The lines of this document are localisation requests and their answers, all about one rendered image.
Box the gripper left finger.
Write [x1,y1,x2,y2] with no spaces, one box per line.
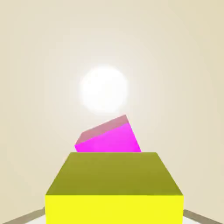
[0,206,46,224]

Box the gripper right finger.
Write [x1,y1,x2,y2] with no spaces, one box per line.
[183,209,224,224]

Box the small yellow cube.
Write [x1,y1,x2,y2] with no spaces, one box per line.
[45,152,184,224]

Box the small magenta cube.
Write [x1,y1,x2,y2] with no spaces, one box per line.
[74,114,142,153]

